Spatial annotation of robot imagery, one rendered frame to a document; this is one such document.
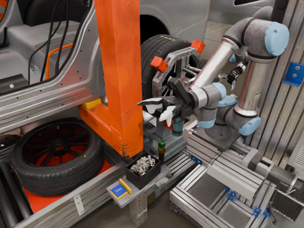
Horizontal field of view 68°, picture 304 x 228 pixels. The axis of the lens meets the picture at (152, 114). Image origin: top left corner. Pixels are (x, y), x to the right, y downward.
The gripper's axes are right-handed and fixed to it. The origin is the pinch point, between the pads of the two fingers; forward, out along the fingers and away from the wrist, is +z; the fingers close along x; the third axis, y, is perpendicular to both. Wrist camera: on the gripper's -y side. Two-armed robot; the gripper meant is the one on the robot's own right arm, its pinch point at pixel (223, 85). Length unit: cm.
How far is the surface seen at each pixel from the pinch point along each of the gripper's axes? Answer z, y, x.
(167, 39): 20, 29, -50
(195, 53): 11.0, 24.5, -28.9
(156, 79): 49, 26, -32
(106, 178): 119, -7, -11
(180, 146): 49, -54, 6
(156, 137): 60, -51, -16
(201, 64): 14.0, 22.4, -19.8
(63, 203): 148, 5, -16
